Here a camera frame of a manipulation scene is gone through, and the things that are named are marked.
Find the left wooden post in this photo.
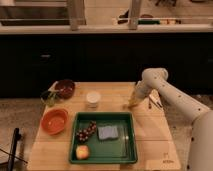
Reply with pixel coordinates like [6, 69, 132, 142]
[67, 0, 86, 31]

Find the green plastic tray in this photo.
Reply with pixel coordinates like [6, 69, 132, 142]
[69, 112, 138, 164]

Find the white cup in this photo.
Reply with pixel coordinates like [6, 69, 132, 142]
[86, 91, 101, 107]

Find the right wooden post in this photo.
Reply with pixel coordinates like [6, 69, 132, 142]
[128, 0, 142, 30]

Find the blue sponge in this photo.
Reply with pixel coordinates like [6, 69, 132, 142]
[98, 126, 118, 140]

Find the green leafy vegetable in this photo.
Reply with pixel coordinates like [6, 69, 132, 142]
[40, 90, 59, 107]

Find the yellow banana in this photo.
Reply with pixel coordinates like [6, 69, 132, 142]
[123, 103, 132, 109]

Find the red grape bunch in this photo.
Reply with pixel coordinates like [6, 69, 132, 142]
[76, 121, 97, 142]

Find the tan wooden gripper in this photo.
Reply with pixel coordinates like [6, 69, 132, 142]
[128, 85, 141, 107]

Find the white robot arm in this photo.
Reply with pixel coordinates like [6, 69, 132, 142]
[128, 68, 213, 171]

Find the orange-red bowl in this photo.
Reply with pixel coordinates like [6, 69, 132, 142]
[40, 109, 68, 135]

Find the wooden post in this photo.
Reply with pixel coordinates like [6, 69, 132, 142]
[67, 0, 86, 31]
[128, 0, 142, 30]

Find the white handled tool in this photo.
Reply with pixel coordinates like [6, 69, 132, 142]
[148, 94, 163, 109]

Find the black stand post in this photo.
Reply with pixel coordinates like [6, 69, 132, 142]
[7, 128, 21, 171]

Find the red yellow apple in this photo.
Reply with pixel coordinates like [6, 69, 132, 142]
[76, 145, 90, 160]

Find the dark maroon bowl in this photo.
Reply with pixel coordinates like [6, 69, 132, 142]
[54, 79, 75, 99]

